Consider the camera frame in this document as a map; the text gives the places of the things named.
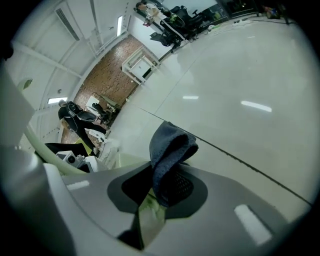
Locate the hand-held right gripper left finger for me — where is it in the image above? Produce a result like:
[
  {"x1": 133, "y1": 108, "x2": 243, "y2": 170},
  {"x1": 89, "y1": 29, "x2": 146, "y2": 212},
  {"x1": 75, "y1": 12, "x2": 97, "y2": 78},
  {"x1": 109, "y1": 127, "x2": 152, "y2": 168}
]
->
[{"x1": 4, "y1": 152, "x2": 154, "y2": 256}]

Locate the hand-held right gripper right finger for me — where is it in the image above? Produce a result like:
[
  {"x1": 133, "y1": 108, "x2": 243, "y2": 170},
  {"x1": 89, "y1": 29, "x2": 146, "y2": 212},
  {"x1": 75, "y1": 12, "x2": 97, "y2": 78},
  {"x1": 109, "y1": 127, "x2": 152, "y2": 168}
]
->
[{"x1": 144, "y1": 163, "x2": 298, "y2": 256}]

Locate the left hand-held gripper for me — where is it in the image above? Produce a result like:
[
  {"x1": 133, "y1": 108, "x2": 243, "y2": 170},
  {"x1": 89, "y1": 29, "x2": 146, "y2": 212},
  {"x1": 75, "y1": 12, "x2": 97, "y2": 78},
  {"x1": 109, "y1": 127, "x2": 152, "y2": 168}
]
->
[{"x1": 55, "y1": 149, "x2": 99, "y2": 174}]

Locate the dark blue cloth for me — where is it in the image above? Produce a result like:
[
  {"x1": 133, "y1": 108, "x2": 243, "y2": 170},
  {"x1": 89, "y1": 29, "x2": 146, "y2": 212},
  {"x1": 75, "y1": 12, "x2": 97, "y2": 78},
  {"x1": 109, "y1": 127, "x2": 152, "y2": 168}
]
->
[{"x1": 149, "y1": 120, "x2": 199, "y2": 208}]

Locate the yellow green item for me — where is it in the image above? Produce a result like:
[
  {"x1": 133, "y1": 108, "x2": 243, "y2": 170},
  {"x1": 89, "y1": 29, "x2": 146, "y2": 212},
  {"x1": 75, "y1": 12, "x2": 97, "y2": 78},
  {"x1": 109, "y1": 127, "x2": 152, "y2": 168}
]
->
[{"x1": 76, "y1": 139, "x2": 94, "y2": 156}]

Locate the ceiling tube light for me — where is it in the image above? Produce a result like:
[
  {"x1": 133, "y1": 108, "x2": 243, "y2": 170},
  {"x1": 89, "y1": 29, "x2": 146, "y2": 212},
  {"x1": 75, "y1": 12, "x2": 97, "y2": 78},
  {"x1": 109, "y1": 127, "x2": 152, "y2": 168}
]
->
[
  {"x1": 116, "y1": 15, "x2": 124, "y2": 37},
  {"x1": 47, "y1": 96, "x2": 69, "y2": 105}
]

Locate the white table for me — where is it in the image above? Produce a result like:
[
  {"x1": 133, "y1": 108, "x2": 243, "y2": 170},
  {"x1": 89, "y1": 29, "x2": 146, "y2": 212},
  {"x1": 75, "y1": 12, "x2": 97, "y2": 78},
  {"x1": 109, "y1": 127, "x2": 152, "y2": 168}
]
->
[{"x1": 121, "y1": 46, "x2": 161, "y2": 86}]

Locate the ceiling air vent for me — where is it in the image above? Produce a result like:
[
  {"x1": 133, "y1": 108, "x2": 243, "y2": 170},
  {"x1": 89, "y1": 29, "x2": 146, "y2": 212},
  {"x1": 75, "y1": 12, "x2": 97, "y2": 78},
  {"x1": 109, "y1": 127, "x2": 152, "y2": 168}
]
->
[{"x1": 55, "y1": 8, "x2": 80, "y2": 41}]

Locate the black office chair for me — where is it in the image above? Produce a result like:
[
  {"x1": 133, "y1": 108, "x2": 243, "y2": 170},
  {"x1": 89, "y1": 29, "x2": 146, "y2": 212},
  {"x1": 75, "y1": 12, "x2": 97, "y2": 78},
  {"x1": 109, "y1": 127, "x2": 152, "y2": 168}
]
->
[
  {"x1": 149, "y1": 31, "x2": 182, "y2": 48},
  {"x1": 169, "y1": 5, "x2": 204, "y2": 27}
]

